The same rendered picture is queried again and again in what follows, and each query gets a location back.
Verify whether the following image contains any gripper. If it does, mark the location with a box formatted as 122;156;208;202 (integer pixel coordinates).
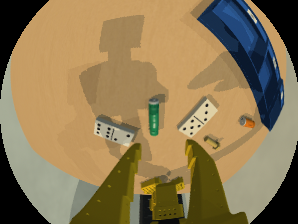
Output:
69;139;249;224

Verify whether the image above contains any orange battery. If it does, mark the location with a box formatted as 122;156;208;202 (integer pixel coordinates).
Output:
239;117;255;128

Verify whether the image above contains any blue bin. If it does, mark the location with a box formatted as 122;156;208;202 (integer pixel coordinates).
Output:
197;0;284;131

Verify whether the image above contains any white domino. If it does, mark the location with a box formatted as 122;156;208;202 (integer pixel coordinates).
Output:
177;96;218;138
94;117;135;147

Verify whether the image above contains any green battery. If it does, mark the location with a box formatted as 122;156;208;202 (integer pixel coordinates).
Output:
149;98;159;136

